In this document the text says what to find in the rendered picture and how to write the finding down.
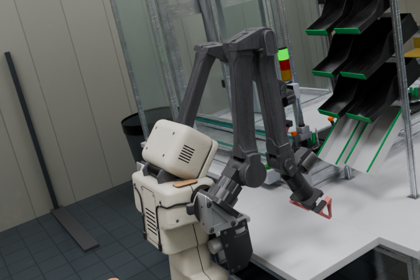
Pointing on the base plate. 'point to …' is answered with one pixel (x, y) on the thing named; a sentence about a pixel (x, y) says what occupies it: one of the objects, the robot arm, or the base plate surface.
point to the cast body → (303, 132)
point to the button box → (272, 176)
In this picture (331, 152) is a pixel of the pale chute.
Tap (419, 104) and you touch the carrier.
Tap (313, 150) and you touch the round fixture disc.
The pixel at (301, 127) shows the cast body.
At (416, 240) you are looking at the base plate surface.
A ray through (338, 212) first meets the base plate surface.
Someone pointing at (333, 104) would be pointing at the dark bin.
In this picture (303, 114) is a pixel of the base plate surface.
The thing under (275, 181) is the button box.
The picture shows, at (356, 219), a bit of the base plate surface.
